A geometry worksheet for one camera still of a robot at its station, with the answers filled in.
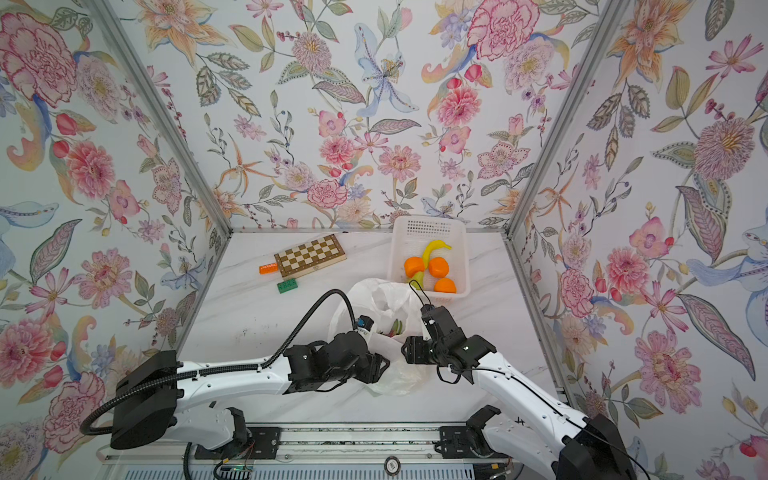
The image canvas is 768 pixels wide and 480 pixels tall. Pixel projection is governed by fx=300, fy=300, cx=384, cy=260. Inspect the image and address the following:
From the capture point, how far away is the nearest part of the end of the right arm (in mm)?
577

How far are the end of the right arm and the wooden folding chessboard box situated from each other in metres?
0.49

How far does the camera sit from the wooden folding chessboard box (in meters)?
1.09
